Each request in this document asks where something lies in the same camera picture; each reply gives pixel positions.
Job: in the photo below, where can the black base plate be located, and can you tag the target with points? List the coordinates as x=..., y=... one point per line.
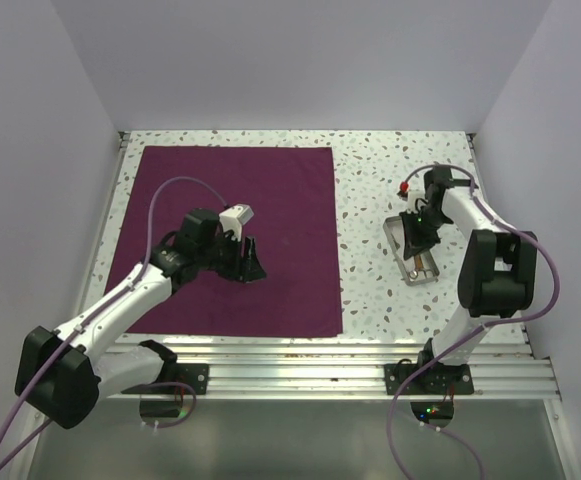
x=439, y=379
x=192, y=377

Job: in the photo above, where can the steel forceps scissors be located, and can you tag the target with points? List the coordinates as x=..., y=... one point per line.
x=421, y=275

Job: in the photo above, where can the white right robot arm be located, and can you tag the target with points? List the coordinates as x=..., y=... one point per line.
x=497, y=276

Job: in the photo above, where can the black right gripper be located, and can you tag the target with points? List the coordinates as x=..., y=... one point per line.
x=416, y=243

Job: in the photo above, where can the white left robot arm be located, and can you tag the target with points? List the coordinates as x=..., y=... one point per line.
x=64, y=372

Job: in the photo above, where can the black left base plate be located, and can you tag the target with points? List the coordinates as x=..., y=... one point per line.
x=192, y=377

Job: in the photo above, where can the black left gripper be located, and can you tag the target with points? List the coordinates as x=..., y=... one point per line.
x=245, y=267

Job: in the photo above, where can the aluminium rail frame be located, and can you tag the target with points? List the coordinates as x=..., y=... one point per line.
x=290, y=408

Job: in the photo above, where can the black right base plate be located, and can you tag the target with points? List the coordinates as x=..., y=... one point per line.
x=439, y=379

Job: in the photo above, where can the purple cloth mat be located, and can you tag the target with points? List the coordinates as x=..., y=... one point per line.
x=292, y=194

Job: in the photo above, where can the orange bandage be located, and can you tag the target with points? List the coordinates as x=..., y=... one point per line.
x=419, y=264

